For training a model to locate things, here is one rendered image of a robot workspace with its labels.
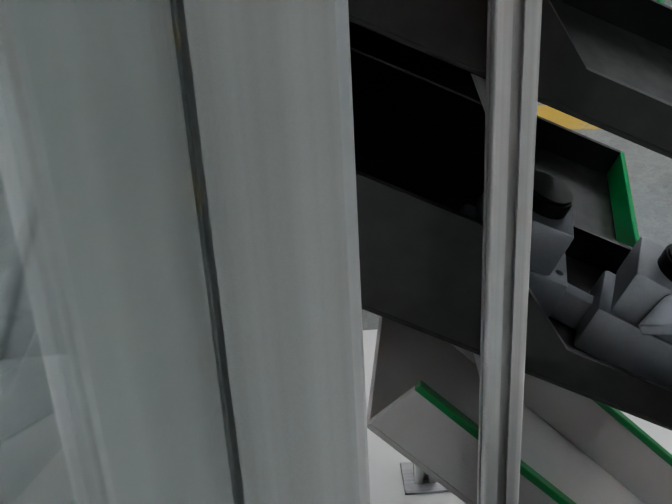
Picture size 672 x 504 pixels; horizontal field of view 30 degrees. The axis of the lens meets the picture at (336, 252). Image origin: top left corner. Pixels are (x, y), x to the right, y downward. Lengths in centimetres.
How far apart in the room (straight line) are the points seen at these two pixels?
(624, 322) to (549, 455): 18
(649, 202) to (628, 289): 251
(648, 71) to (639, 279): 11
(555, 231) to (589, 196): 21
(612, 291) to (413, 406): 13
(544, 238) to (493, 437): 11
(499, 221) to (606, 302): 14
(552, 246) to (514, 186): 10
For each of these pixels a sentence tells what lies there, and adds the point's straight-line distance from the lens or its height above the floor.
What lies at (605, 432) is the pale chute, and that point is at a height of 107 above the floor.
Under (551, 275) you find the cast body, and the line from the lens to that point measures 69.
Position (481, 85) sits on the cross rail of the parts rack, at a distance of 60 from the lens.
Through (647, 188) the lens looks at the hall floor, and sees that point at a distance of 325.
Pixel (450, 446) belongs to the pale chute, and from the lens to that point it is 71.
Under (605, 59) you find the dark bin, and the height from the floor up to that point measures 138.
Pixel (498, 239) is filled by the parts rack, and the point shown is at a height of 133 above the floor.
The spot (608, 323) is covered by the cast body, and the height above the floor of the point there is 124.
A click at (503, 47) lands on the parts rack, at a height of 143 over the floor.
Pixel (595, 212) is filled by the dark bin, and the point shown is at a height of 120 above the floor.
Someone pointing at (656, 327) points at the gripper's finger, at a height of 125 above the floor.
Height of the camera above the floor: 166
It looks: 34 degrees down
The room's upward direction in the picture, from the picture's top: 3 degrees counter-clockwise
